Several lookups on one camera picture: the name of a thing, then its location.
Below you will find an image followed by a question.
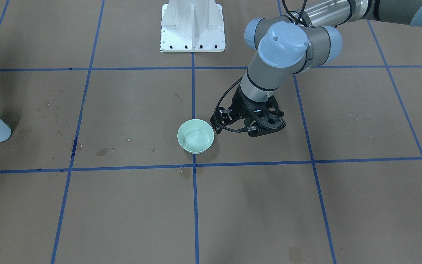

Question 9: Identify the pale green ceramic bowl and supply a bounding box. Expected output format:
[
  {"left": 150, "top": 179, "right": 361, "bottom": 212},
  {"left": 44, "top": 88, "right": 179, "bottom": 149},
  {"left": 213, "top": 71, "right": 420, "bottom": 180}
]
[{"left": 177, "top": 119, "right": 214, "bottom": 154}]

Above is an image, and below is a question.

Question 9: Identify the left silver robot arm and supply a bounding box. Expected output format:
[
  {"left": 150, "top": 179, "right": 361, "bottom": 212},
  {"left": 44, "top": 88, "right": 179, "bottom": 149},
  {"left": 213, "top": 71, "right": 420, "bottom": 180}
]
[{"left": 210, "top": 0, "right": 422, "bottom": 137}]

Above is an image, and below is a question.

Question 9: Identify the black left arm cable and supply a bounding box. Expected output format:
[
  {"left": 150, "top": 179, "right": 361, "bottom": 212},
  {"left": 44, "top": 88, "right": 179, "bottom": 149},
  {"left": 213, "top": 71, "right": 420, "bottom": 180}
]
[{"left": 213, "top": 0, "right": 308, "bottom": 133}]

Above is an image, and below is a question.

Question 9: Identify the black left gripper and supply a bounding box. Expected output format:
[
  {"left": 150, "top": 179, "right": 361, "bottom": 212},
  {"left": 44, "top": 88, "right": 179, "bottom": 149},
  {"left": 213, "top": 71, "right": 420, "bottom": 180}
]
[{"left": 210, "top": 85, "right": 256, "bottom": 134}]

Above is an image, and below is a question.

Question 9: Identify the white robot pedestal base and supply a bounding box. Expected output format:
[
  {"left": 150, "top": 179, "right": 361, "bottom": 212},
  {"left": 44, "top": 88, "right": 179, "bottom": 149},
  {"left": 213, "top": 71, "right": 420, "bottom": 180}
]
[{"left": 160, "top": 0, "right": 226, "bottom": 52}]

